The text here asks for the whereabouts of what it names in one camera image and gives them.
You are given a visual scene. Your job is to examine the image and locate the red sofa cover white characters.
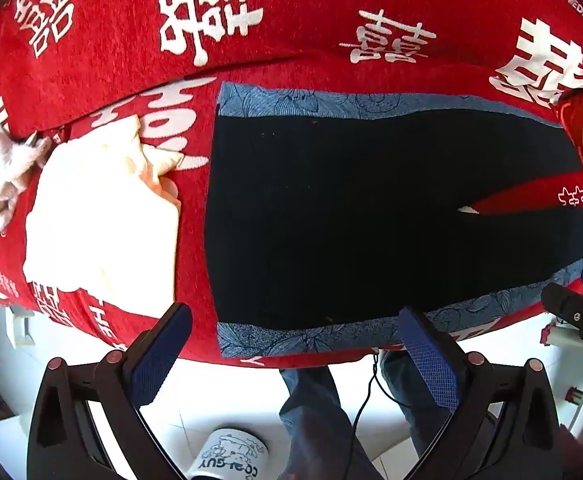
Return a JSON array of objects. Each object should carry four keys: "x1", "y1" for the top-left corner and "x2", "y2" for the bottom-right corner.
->
[{"x1": 0, "y1": 0, "x2": 583, "y2": 368}]

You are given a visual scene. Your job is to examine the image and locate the black pants with grey trim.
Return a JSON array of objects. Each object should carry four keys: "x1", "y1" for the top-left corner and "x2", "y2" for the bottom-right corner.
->
[{"x1": 204, "y1": 82, "x2": 583, "y2": 358}]

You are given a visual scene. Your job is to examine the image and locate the cream orange folded cloth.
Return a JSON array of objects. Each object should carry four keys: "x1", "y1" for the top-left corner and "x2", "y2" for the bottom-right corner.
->
[{"x1": 22, "y1": 116, "x2": 184, "y2": 318}]

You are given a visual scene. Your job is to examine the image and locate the white printed mug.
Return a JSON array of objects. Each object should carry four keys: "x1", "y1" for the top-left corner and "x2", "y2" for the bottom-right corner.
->
[{"x1": 186, "y1": 428, "x2": 270, "y2": 480}]

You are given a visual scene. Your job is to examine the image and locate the person legs in blue jeans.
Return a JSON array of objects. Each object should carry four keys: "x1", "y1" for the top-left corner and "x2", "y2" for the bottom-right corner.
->
[{"x1": 279, "y1": 351, "x2": 450, "y2": 480}]

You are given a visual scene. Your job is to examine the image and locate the thin black cable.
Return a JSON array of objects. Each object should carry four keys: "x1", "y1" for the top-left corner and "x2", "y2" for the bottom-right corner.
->
[{"x1": 339, "y1": 351, "x2": 413, "y2": 480}]

